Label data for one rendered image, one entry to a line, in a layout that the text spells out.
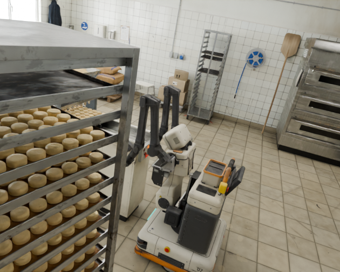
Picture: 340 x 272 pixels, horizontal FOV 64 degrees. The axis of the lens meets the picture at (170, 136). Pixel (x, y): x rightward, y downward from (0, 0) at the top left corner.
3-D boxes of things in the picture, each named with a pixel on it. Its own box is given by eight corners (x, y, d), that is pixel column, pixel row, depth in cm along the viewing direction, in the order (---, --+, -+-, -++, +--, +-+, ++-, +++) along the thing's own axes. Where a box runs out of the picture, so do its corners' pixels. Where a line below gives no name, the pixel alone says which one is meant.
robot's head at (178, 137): (194, 137, 222) (184, 121, 221) (185, 146, 204) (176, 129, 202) (179, 144, 229) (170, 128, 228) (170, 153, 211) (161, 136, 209)
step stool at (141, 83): (155, 102, 652) (158, 84, 634) (145, 106, 614) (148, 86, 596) (140, 97, 668) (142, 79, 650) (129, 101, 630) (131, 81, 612)
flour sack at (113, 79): (113, 85, 582) (113, 77, 575) (94, 81, 588) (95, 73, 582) (125, 79, 647) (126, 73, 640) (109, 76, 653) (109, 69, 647)
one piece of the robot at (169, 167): (174, 169, 204) (175, 156, 200) (171, 172, 199) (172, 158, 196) (162, 167, 207) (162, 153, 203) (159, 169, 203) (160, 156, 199)
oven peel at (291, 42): (254, 131, 584) (286, 32, 527) (254, 131, 588) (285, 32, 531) (269, 135, 577) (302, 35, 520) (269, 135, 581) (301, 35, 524)
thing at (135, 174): (68, 199, 287) (70, 121, 251) (89, 184, 317) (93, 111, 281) (126, 225, 267) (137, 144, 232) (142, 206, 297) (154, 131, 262)
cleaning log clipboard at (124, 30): (129, 44, 641) (131, 26, 625) (129, 44, 639) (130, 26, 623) (119, 42, 647) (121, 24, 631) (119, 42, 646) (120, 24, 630)
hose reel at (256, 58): (252, 101, 595) (269, 49, 551) (252, 103, 579) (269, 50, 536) (234, 97, 604) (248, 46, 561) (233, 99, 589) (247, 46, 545)
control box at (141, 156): (137, 161, 244) (138, 147, 239) (148, 151, 265) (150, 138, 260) (140, 162, 243) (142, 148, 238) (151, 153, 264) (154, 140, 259)
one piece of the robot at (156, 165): (177, 174, 244) (181, 153, 235) (165, 189, 219) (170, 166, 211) (161, 168, 248) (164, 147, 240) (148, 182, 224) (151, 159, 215)
